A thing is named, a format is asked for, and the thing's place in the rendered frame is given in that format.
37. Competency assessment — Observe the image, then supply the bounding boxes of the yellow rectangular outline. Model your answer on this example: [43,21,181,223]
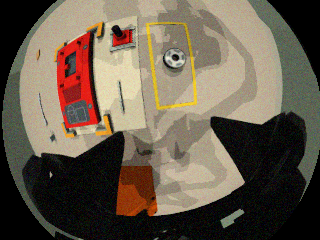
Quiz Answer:
[145,21,197,109]

